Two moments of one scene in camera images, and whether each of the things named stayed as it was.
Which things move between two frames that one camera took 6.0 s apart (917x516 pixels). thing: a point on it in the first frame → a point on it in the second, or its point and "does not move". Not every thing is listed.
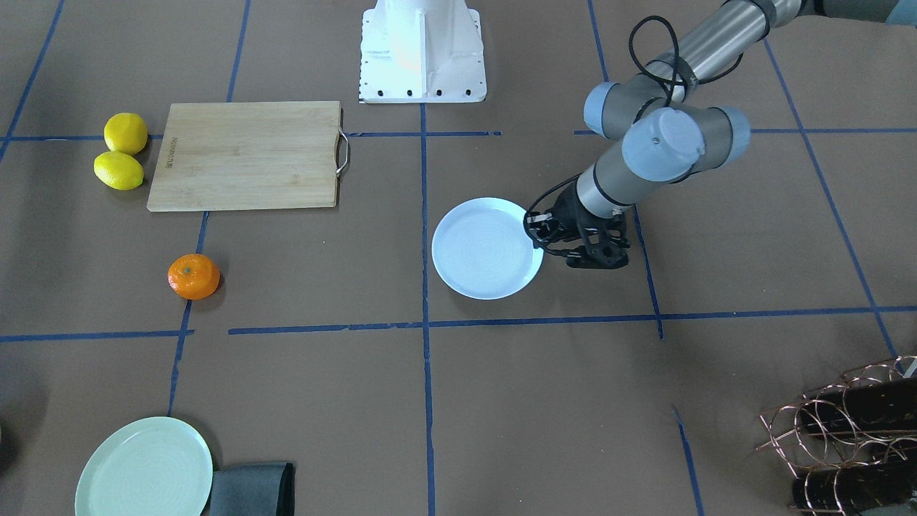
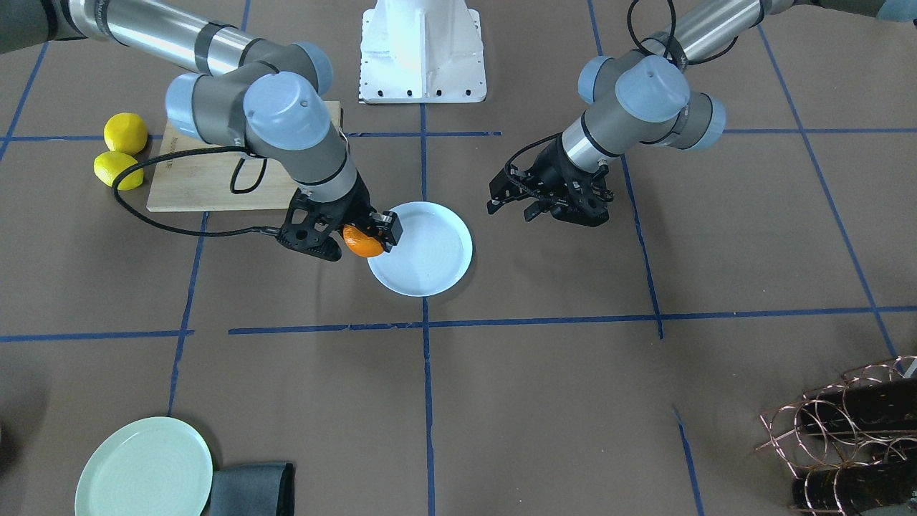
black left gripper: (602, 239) → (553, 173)
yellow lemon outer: (125, 132) does not move
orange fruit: (193, 276) → (361, 244)
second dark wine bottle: (843, 488) does not move
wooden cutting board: (221, 155) does not move
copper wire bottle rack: (852, 443) does not move
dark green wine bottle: (880, 405) does not move
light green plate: (157, 466) does not move
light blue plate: (482, 249) → (433, 253)
